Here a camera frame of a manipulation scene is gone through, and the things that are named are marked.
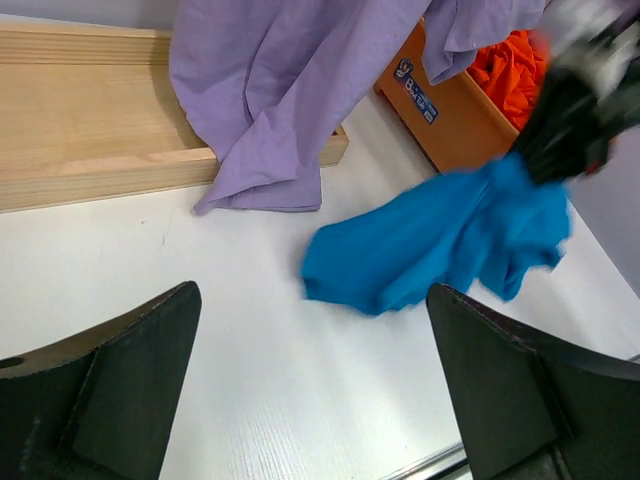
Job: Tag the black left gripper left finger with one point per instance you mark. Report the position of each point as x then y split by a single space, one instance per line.
100 404

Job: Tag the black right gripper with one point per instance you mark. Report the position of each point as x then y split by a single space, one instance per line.
590 92

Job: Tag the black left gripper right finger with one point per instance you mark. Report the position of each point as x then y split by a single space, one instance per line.
530 405

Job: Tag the orange t shirt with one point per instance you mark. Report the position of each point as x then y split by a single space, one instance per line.
511 74

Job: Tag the blue t shirt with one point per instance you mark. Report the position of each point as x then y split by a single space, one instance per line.
490 225

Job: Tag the lavender t shirt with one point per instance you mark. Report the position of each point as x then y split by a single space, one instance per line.
265 83

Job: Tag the orange plastic basket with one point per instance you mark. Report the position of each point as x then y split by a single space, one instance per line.
454 122

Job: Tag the wooden clothes rack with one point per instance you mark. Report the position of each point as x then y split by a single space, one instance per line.
87 113

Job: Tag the aluminium mounting rail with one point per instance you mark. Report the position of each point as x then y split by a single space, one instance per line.
451 460

